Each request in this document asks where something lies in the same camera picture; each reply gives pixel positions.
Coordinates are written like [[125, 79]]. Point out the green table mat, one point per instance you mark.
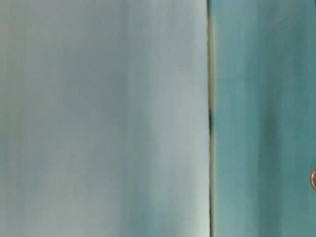
[[264, 118]]

